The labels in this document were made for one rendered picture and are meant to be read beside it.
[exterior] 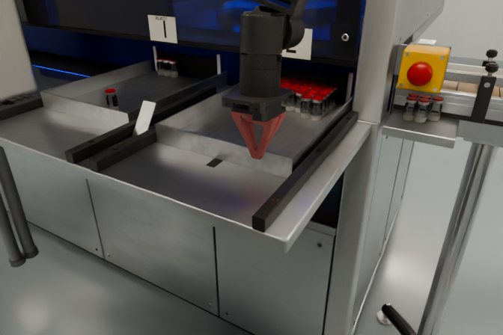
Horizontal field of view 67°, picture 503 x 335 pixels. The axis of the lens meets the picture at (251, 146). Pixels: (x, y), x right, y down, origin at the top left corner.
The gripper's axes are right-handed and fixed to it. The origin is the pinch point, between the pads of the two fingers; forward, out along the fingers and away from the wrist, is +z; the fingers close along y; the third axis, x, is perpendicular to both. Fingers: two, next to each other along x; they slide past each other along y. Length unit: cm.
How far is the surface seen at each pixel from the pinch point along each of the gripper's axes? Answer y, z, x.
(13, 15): 21, -15, 88
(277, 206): -8.9, 2.4, -7.5
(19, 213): 18, 50, 100
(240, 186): -4.4, 3.7, 0.2
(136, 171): -8.2, 3.8, 16.4
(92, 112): 2.8, 0.6, 38.2
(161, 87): 25.8, -0.1, 40.2
